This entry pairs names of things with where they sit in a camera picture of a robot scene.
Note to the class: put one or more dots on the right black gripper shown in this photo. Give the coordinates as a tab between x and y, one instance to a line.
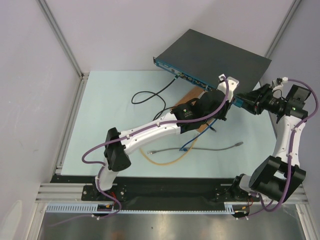
258	99

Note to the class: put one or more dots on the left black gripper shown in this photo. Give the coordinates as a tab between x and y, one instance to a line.
222	115

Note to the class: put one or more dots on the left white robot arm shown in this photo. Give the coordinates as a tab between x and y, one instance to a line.
185	117

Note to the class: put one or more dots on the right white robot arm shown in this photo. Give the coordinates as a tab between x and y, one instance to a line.
280	174

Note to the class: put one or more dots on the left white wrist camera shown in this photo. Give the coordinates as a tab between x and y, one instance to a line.
227	86

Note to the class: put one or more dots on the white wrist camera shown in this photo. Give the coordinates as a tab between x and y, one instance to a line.
278	84
227	86

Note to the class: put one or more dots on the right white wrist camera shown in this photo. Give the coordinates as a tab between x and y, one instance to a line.
278	84

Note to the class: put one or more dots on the dark network switch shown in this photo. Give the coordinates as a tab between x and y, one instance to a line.
200	60

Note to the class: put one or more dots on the right aluminium frame post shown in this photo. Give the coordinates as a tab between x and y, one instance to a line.
282	28

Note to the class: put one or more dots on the aluminium frame post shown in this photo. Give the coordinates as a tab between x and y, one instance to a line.
282	28
82	78

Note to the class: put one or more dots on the left aluminium frame post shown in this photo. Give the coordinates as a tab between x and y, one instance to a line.
82	78

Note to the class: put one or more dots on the aluminium frame rail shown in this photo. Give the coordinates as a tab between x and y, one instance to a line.
64	216

